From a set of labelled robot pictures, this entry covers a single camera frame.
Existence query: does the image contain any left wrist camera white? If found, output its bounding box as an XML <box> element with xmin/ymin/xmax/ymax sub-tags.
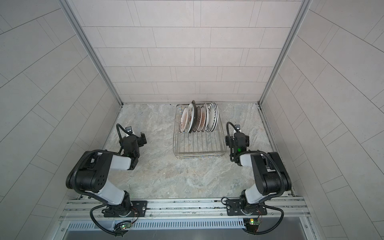
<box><xmin>125</xmin><ymin>126</ymin><xmax>134</xmax><ymax>136</ymax></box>

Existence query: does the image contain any orange pattern plate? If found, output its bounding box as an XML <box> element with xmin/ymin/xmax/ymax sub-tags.
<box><xmin>202</xmin><ymin>103</ymin><xmax>211</xmax><ymax>132</ymax></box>
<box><xmin>197</xmin><ymin>103</ymin><xmax>207</xmax><ymax>132</ymax></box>

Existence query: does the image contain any orange sunburst plate front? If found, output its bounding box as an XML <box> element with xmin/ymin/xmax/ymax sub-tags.
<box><xmin>192</xmin><ymin>106</ymin><xmax>201</xmax><ymax>132</ymax></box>

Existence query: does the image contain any corner aluminium profile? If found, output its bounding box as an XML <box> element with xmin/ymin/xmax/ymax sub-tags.
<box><xmin>58</xmin><ymin>0</ymin><xmax>124</xmax><ymax>106</ymax></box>
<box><xmin>258</xmin><ymin>0</ymin><xmax>313</xmax><ymax>105</ymax></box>

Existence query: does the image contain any white watermelon pattern plate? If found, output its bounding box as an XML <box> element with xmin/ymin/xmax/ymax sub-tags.
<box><xmin>180</xmin><ymin>107</ymin><xmax>188</xmax><ymax>133</ymax></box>

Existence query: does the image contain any right corner aluminium profile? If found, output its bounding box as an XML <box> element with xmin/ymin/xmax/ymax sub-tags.
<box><xmin>258</xmin><ymin>0</ymin><xmax>313</xmax><ymax>105</ymax></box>

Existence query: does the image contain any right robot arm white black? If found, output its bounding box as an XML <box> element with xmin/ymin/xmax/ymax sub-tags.
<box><xmin>226</xmin><ymin>132</ymin><xmax>292</xmax><ymax>215</ymax></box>

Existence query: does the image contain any left corner aluminium profile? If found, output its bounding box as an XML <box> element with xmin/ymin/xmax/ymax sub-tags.
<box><xmin>58</xmin><ymin>0</ymin><xmax>124</xmax><ymax>106</ymax></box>

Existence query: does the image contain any circuit board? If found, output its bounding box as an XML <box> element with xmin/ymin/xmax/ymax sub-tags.
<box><xmin>114</xmin><ymin>221</ymin><xmax>132</xmax><ymax>236</ymax></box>
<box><xmin>243</xmin><ymin>219</ymin><xmax>260</xmax><ymax>235</ymax></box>

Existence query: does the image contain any right circuit board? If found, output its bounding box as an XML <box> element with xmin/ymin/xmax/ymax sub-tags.
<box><xmin>243</xmin><ymin>219</ymin><xmax>260</xmax><ymax>235</ymax></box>

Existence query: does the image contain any metal wire dish rack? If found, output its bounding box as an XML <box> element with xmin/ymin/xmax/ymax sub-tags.
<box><xmin>173</xmin><ymin>104</ymin><xmax>227</xmax><ymax>159</ymax></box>

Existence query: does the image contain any black white striped plate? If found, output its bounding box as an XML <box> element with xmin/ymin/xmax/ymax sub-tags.
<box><xmin>208</xmin><ymin>103</ymin><xmax>215</xmax><ymax>132</ymax></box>

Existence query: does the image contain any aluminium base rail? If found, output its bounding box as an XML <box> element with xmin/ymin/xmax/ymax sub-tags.
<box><xmin>59</xmin><ymin>197</ymin><xmax>311</xmax><ymax>221</ymax></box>

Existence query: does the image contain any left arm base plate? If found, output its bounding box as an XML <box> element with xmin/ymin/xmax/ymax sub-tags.
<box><xmin>102</xmin><ymin>201</ymin><xmax>148</xmax><ymax>218</ymax></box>

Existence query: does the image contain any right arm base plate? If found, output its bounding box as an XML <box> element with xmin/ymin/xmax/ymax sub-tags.
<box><xmin>222</xmin><ymin>198</ymin><xmax>268</xmax><ymax>217</ymax></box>

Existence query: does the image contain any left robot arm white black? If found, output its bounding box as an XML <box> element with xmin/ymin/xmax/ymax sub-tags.
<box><xmin>66</xmin><ymin>133</ymin><xmax>147</xmax><ymax>217</ymax></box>

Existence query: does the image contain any left circuit board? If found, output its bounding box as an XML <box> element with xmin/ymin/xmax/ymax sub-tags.
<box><xmin>114</xmin><ymin>221</ymin><xmax>132</xmax><ymax>236</ymax></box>

